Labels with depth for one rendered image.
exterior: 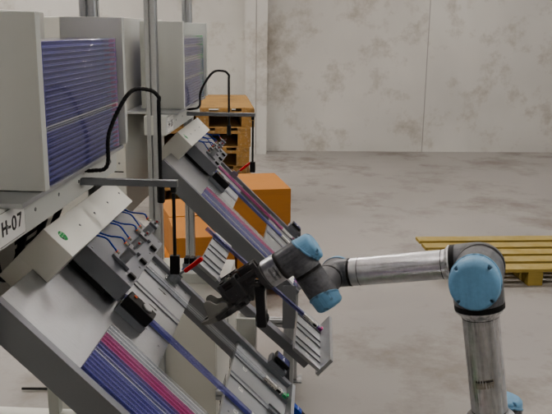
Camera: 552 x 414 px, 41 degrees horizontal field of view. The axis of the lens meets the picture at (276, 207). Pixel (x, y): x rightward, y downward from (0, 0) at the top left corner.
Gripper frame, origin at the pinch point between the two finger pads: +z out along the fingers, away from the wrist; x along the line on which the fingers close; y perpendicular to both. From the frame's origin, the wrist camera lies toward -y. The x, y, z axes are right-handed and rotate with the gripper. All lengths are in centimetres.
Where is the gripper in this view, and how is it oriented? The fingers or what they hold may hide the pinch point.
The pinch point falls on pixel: (208, 322)
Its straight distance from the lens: 195.8
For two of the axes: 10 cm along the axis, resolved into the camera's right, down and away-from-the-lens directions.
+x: -0.6, 2.3, -9.7
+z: -8.2, 5.4, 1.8
